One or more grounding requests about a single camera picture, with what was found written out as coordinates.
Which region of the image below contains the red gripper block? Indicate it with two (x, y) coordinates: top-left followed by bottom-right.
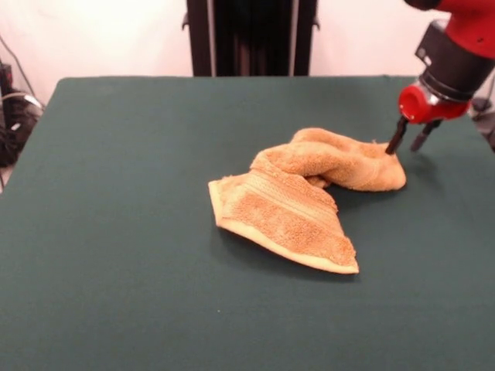
(385, 83), (471, 155)

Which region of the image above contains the tan terry towel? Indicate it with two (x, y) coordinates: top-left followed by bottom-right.
(207, 127), (408, 275)

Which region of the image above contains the black plug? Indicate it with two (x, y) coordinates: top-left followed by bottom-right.
(472, 97), (495, 117)

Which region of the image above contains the dark green table cloth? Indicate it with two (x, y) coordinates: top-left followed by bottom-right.
(0, 75), (495, 371)

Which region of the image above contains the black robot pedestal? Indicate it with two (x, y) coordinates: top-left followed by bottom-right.
(185, 0), (320, 77)

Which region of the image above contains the black cable bundle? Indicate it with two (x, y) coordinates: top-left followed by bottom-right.
(0, 90), (44, 168)

